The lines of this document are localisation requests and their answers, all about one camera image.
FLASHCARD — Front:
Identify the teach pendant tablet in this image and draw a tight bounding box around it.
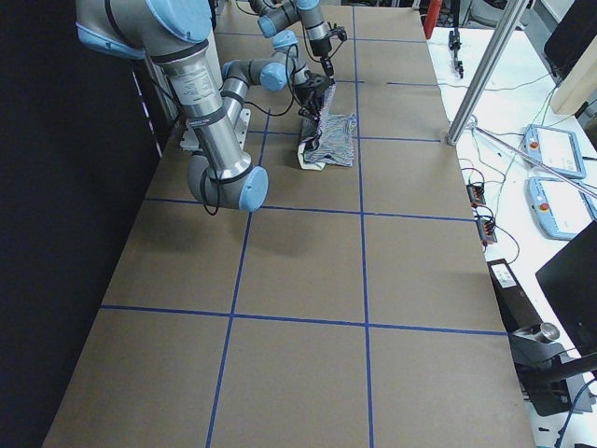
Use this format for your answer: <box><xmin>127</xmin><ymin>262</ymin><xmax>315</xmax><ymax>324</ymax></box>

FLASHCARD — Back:
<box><xmin>526</xmin><ymin>176</ymin><xmax>596</xmax><ymax>241</ymax></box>
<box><xmin>524</xmin><ymin>124</ymin><xmax>587</xmax><ymax>179</ymax></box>

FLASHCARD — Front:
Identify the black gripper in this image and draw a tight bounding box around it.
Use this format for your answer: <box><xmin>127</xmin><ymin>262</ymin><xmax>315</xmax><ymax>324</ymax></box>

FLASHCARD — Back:
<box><xmin>310</xmin><ymin>25</ymin><xmax>347</xmax><ymax>76</ymax></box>
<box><xmin>294</xmin><ymin>74</ymin><xmax>336</xmax><ymax>122</ymax></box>

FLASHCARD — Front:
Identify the black monitor stand clamp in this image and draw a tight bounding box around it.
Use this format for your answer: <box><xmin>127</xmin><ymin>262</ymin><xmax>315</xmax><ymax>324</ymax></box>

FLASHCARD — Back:
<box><xmin>508</xmin><ymin>326</ymin><xmax>596</xmax><ymax>417</ymax></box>

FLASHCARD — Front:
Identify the brown paper table cover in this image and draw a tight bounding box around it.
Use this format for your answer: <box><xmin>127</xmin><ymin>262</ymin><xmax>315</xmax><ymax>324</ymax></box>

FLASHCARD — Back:
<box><xmin>44</xmin><ymin>7</ymin><xmax>534</xmax><ymax>447</ymax></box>

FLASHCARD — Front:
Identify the red circuit board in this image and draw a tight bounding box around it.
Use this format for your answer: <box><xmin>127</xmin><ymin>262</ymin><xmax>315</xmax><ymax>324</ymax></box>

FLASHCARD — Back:
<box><xmin>476</xmin><ymin>217</ymin><xmax>497</xmax><ymax>246</ymax></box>
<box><xmin>465</xmin><ymin>183</ymin><xmax>487</xmax><ymax>208</ymax></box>

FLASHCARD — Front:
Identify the black box with white label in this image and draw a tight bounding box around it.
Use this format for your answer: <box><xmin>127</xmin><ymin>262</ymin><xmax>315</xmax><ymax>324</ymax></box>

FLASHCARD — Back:
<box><xmin>487</xmin><ymin>259</ymin><xmax>543</xmax><ymax>333</ymax></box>

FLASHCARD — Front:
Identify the black reacher gripper tool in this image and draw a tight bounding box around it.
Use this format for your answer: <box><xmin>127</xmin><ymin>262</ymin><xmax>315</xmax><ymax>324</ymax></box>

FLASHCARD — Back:
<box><xmin>449</xmin><ymin>26</ymin><xmax>464</xmax><ymax>79</ymax></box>

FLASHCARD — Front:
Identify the red cylinder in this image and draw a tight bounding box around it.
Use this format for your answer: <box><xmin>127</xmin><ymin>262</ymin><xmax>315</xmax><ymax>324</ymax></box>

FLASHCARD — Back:
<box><xmin>423</xmin><ymin>0</ymin><xmax>443</xmax><ymax>39</ymax></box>

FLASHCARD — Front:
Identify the navy white striped polo shirt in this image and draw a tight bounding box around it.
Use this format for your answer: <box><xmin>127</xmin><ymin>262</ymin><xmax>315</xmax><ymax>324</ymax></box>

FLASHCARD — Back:
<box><xmin>298</xmin><ymin>85</ymin><xmax>356</xmax><ymax>171</ymax></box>

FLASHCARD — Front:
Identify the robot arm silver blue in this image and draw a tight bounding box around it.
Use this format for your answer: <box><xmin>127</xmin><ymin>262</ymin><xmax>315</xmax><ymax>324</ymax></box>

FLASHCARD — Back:
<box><xmin>249</xmin><ymin>0</ymin><xmax>347</xmax><ymax>77</ymax></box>
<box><xmin>76</xmin><ymin>1</ymin><xmax>345</xmax><ymax>214</ymax></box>

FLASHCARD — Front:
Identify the black monitor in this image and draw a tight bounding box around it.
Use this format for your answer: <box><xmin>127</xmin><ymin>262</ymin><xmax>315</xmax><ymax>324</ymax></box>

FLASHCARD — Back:
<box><xmin>535</xmin><ymin>221</ymin><xmax>597</xmax><ymax>355</ymax></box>

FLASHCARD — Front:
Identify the far teach pendant tablet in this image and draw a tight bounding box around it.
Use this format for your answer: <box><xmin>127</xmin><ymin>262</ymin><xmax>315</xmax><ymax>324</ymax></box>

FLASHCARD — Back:
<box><xmin>524</xmin><ymin>124</ymin><xmax>587</xmax><ymax>179</ymax></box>

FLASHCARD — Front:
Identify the aluminium frame post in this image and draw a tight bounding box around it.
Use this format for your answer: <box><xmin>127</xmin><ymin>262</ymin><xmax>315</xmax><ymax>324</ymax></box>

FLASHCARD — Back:
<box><xmin>446</xmin><ymin>0</ymin><xmax>528</xmax><ymax>146</ymax></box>

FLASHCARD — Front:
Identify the near teach pendant tablet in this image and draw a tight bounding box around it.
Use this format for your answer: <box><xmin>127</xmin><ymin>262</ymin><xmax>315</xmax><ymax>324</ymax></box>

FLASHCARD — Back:
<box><xmin>526</xmin><ymin>176</ymin><xmax>596</xmax><ymax>241</ymax></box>

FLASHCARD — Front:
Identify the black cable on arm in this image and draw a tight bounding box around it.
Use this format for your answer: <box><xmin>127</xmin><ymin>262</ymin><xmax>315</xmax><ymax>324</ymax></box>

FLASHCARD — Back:
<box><xmin>201</xmin><ymin>44</ymin><xmax>309</xmax><ymax>217</ymax></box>

